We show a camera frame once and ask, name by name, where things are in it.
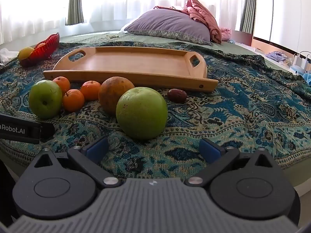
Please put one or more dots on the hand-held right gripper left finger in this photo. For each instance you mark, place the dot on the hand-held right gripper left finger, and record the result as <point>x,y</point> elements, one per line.
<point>97,148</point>

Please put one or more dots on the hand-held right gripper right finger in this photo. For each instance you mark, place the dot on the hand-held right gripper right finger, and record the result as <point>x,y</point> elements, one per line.
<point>209,149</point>

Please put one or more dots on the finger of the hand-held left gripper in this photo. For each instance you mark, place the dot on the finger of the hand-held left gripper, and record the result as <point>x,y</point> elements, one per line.
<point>47,129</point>

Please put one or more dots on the small green apple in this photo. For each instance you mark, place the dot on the small green apple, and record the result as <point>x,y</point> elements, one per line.
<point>45,99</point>

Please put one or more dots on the small orange tangerine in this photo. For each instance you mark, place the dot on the small orange tangerine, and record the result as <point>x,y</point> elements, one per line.
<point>73,100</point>
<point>90,90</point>
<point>61,83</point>

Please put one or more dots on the large green apple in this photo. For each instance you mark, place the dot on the large green apple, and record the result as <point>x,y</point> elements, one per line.
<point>142,113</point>

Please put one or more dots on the brownish orange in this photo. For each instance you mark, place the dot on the brownish orange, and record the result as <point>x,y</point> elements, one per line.
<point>112,93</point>

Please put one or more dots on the dark red date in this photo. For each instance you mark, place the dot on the dark red date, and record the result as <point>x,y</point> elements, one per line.
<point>177,95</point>

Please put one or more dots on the blue paisley blanket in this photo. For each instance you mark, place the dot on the blue paisley blanket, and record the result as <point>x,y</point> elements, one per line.
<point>243,106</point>

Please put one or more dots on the white plastic bag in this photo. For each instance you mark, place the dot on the white plastic bag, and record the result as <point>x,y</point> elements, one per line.
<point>7,55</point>

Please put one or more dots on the yellow fruit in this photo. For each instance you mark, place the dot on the yellow fruit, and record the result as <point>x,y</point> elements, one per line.
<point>25,53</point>

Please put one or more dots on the red glass bowl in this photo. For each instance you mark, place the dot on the red glass bowl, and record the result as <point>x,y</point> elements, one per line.
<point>45,49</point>

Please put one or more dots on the orange fruit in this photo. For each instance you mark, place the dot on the orange fruit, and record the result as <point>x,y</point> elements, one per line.
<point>41,45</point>

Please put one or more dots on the pile of light clothes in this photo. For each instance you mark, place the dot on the pile of light clothes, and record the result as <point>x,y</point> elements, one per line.
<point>277,56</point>

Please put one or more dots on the white pillow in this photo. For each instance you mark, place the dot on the white pillow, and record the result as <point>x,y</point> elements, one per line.
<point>127,27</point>

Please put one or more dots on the white paper bag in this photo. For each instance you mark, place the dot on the white paper bag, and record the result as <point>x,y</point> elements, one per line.
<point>301,62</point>

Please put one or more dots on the grey-green curtain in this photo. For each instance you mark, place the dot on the grey-green curtain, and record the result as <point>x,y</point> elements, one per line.
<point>248,4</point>
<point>74,2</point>

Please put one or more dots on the purple pillow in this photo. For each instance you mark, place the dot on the purple pillow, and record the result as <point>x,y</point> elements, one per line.
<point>170,24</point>

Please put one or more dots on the pink blanket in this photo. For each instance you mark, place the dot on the pink blanket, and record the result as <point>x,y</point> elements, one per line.
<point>203,14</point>

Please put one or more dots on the white sheer curtain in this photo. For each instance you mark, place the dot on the white sheer curtain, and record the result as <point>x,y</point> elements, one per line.
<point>145,0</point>

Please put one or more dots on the white wardrobe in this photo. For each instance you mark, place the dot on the white wardrobe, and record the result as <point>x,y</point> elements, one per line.
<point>284,9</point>

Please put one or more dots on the wooden bed frame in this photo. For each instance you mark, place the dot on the wooden bed frame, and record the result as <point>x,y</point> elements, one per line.
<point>243,38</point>

